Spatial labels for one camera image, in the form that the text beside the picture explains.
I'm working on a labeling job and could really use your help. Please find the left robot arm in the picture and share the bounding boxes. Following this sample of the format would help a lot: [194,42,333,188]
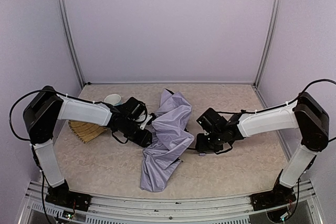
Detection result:
[23,86,152,188]

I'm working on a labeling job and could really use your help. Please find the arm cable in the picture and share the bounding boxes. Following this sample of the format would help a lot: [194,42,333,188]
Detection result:
[8,89,64,141]
[296,78,336,99]

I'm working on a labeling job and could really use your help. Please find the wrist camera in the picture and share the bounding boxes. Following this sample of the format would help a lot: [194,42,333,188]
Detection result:
[196,108,228,133]
[120,97,154,130]

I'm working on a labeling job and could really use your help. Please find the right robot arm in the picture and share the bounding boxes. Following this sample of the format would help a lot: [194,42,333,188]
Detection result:
[195,92,329,189]

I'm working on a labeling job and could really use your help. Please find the aluminium front rail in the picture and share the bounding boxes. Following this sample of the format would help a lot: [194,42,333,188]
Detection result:
[15,180,325,223]

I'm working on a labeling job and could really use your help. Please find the lilac folding umbrella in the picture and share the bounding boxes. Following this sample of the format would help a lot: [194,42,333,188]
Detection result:
[140,89,194,193]

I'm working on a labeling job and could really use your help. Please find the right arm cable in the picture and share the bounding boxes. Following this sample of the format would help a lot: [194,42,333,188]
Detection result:
[296,78,336,99]

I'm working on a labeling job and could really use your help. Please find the woven bamboo tray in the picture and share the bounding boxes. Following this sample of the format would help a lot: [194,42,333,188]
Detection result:
[68,120,107,144]

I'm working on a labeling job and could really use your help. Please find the right frame post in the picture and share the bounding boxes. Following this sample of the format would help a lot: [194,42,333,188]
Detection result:
[254,0,281,89]

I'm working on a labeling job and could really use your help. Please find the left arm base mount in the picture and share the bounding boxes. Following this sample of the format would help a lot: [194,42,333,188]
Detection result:
[45,188,91,212]

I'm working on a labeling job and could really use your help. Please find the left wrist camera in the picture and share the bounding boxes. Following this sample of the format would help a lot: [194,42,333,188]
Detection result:
[120,97,154,130]

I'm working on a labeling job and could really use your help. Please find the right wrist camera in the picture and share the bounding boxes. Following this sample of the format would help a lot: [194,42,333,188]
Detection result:
[196,108,228,133]

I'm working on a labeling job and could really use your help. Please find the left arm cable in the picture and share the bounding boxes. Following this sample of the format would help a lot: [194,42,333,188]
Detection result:
[8,89,64,141]

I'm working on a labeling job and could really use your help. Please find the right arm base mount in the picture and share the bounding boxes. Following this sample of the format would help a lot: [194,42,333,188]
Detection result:
[250,187,297,211]

